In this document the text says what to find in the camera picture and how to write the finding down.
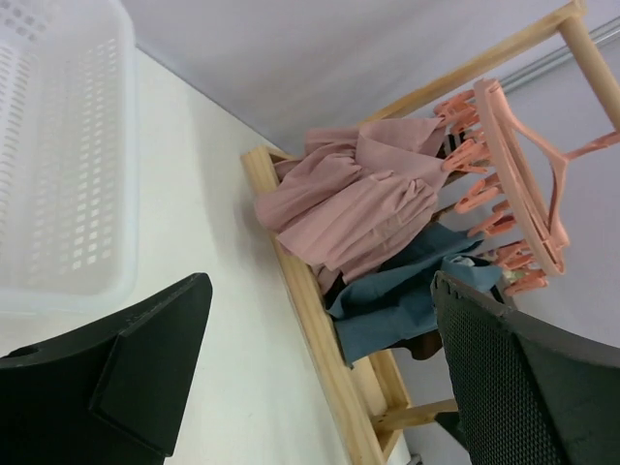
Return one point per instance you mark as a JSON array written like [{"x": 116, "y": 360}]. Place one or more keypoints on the white perforated plastic basket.
[{"x": 69, "y": 158}]

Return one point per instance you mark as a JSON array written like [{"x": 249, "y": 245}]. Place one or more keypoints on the dark brown sock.
[{"x": 421, "y": 347}]

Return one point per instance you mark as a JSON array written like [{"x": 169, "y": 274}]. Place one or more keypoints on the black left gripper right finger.
[{"x": 527, "y": 392}]

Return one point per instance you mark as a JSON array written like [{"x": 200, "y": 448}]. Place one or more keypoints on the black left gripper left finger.
[{"x": 110, "y": 392}]

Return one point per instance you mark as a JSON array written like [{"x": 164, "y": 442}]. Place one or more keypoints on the pink round clip hanger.
[{"x": 492, "y": 150}]

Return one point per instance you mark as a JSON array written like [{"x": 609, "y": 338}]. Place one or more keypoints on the teal blue cloth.
[{"x": 394, "y": 303}]

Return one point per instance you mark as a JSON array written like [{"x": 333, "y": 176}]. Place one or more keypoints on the pink ruffled cloth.
[{"x": 358, "y": 195}]

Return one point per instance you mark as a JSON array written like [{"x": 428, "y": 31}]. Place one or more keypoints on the wooden drying rack frame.
[{"x": 369, "y": 400}]

